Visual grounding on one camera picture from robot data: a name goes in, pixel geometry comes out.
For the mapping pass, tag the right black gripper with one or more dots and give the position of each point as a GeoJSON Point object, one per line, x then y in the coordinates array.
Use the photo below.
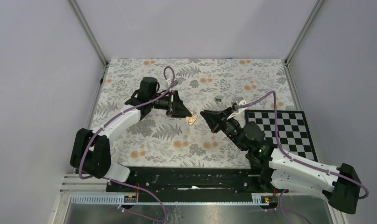
{"type": "Point", "coordinates": [213, 118]}

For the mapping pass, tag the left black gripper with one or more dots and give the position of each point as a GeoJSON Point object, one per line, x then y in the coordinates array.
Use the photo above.
{"type": "Point", "coordinates": [176, 108]}

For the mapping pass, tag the pink round small object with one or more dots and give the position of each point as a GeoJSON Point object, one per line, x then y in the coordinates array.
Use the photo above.
{"type": "Point", "coordinates": [192, 119]}

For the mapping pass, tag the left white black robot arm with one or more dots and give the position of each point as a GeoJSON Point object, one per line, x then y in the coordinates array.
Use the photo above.
{"type": "Point", "coordinates": [92, 148]}

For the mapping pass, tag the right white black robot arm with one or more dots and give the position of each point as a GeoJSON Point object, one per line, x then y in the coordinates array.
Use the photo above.
{"type": "Point", "coordinates": [281, 147]}

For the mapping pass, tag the floral patterned table mat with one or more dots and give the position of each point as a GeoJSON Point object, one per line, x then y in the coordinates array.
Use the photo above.
{"type": "Point", "coordinates": [159, 140]}

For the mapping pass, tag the black white checkerboard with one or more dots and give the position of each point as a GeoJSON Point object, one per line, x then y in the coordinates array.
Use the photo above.
{"type": "Point", "coordinates": [293, 130]}

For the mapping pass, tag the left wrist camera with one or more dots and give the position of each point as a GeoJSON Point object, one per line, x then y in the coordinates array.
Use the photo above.
{"type": "Point", "coordinates": [171, 83]}

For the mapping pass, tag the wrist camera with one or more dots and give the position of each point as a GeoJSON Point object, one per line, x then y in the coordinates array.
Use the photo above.
{"type": "Point", "coordinates": [235, 103]}
{"type": "Point", "coordinates": [171, 83]}

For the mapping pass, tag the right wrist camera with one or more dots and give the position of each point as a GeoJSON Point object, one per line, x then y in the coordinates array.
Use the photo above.
{"type": "Point", "coordinates": [235, 103]}

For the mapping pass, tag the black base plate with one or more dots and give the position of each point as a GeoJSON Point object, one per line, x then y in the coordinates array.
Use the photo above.
{"type": "Point", "coordinates": [195, 185]}

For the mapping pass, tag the right aluminium frame post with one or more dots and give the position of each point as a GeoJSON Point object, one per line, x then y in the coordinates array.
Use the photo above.
{"type": "Point", "coordinates": [304, 30]}

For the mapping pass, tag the aluminium frame post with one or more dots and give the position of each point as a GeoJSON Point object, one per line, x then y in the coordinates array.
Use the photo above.
{"type": "Point", "coordinates": [88, 32]}
{"type": "Point", "coordinates": [304, 30]}

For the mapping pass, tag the left aluminium frame post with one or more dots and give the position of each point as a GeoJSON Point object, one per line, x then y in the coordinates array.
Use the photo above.
{"type": "Point", "coordinates": [88, 32]}

